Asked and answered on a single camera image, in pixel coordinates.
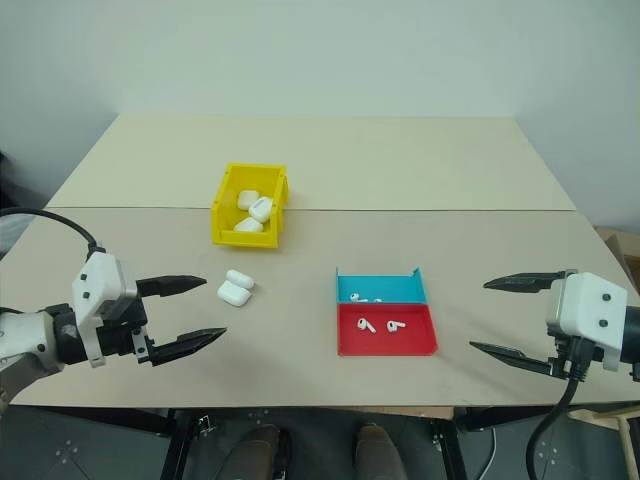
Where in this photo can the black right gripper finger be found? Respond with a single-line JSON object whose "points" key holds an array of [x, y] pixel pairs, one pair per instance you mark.
{"points": [[525, 282], [510, 356]]}

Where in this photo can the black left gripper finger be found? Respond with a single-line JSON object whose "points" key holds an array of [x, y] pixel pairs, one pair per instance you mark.
{"points": [[190, 342], [170, 286]]}

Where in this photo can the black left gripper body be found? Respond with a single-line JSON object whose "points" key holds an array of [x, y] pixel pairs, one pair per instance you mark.
{"points": [[120, 340]]}

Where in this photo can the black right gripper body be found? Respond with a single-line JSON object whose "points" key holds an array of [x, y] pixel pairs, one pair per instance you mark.
{"points": [[575, 355]]}

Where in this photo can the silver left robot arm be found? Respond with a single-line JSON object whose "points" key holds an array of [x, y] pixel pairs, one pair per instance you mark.
{"points": [[30, 335]]}

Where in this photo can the yellow plastic bin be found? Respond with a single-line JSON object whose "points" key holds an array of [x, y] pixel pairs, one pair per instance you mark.
{"points": [[240, 239]]}

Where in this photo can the brown cardboard box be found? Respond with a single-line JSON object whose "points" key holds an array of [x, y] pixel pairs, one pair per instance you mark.
{"points": [[622, 260]]}

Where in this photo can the white cases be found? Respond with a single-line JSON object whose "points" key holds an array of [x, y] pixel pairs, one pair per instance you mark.
{"points": [[261, 209]]}

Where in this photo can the black table leg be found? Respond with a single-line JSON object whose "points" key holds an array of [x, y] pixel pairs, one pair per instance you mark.
{"points": [[450, 445], [175, 445]]}

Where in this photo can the red plastic tray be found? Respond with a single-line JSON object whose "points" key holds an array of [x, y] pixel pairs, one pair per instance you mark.
{"points": [[385, 342]]}

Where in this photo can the dark rounded shape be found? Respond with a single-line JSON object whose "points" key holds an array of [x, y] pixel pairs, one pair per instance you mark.
{"points": [[380, 452], [257, 452]]}

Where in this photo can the blue plastic tray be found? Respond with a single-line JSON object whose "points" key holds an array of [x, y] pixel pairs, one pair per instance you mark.
{"points": [[385, 286]]}

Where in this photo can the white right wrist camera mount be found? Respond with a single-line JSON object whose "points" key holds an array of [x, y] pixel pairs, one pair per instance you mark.
{"points": [[590, 305]]}

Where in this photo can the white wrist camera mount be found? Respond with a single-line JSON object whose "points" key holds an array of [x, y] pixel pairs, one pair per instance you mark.
{"points": [[100, 280], [590, 305]]}

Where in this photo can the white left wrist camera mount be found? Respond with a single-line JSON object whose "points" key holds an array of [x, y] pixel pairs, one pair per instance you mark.
{"points": [[100, 280]]}

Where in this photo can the light wooden frame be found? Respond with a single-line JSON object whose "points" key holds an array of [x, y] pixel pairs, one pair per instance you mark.
{"points": [[625, 425]]}

